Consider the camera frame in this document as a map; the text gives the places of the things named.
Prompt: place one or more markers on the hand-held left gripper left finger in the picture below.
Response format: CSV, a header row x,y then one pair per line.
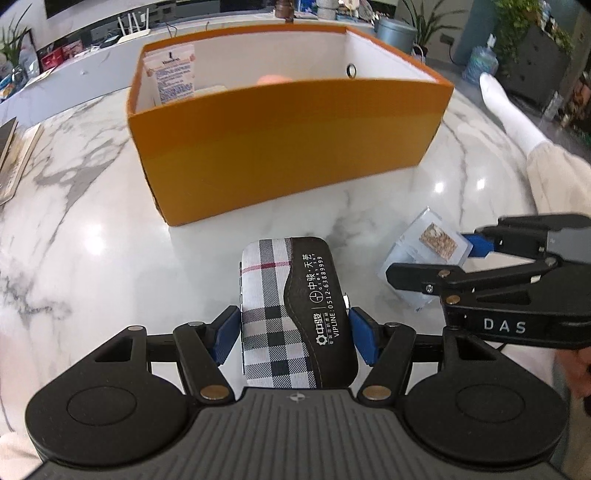
x,y
226,333

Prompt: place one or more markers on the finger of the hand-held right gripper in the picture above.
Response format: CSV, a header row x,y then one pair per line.
x,y
480,244
415,276

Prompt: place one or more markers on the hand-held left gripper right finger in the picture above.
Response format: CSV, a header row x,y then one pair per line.
x,y
364,335

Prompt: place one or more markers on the clear plastic packet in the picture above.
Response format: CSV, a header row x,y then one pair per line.
x,y
415,251

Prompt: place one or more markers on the plaid fabric case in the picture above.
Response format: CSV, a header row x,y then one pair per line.
x,y
277,323

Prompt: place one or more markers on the orange cardboard box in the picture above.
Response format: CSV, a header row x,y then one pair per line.
x,y
286,143

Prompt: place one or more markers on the white printed cream tube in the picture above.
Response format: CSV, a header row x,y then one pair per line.
x,y
173,76

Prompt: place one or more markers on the person's right hand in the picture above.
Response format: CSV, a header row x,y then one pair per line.
x,y
575,369

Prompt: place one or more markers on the person's leg with white sock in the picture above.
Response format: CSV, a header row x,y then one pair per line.
x,y
508,115

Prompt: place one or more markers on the blue water bottle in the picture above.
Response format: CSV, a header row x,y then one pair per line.
x,y
480,62

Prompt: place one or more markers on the dark cabinet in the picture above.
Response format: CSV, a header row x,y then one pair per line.
x,y
540,64

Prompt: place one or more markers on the plaid woven bag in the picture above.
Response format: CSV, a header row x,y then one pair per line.
x,y
418,53

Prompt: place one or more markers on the grey cylindrical bin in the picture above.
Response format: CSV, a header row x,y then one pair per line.
x,y
396,33

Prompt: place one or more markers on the leafy plant on cabinet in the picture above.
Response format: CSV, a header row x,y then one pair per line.
x,y
521,18

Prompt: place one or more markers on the tall green plant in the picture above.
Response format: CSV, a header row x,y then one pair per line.
x,y
429,18

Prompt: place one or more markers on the white marble media console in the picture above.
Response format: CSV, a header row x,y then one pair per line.
x,y
69,87

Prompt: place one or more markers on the brown vase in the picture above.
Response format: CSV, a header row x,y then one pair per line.
x,y
285,9

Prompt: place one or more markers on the white router with antennas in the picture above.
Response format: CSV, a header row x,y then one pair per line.
x,y
131,30

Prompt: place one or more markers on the black television screen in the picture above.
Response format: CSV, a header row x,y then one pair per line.
x,y
101,7

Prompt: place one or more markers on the green potted plant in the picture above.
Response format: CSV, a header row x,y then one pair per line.
x,y
14,41

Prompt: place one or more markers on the black picture frame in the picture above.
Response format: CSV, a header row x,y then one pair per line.
x,y
7,143

